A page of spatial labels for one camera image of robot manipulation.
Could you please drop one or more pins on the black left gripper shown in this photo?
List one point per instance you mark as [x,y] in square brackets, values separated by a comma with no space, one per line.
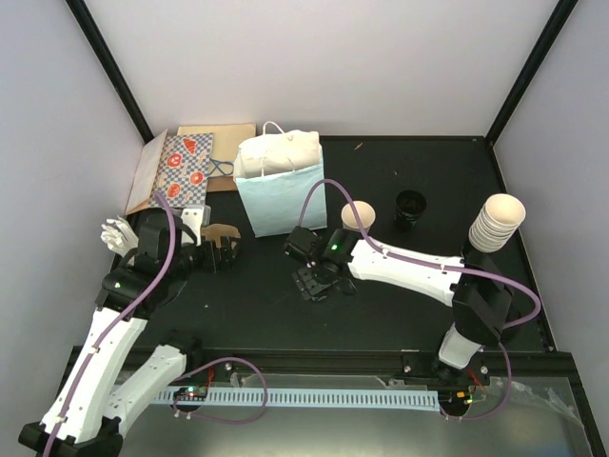
[227,257]

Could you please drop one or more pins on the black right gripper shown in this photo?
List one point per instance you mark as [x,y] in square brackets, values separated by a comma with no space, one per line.
[308,286]

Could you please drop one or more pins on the light blue paper bag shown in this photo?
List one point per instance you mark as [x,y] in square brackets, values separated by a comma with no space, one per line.
[273,173]

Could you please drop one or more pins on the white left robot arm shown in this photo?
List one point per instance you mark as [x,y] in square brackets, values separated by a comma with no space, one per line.
[91,416]

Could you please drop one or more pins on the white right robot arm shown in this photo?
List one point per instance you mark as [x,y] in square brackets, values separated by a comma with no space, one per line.
[480,304]

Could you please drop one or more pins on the brown kraft paper bag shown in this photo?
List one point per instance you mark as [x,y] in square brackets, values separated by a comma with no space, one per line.
[221,184]

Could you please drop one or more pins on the blue checkered paper bag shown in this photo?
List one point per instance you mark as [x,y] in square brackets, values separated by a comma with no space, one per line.
[185,166]

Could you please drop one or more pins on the white orange-edged paper bag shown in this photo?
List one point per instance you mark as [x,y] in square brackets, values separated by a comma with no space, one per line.
[144,177]

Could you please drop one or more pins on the tan kraft paper bag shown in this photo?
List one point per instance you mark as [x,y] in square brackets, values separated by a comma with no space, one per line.
[226,141]

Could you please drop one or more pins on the black paper cup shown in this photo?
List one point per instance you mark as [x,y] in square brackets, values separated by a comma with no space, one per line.
[409,207]

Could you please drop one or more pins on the small electronics board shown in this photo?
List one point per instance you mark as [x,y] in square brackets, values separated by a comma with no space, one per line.
[191,393]

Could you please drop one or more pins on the tall stack of paper cups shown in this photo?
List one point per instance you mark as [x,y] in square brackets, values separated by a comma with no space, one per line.
[499,218]

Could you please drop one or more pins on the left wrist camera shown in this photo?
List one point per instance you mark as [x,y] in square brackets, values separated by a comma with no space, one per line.
[194,218]

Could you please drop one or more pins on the light blue slotted cable duct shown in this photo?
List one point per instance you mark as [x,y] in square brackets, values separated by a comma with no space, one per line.
[309,397]

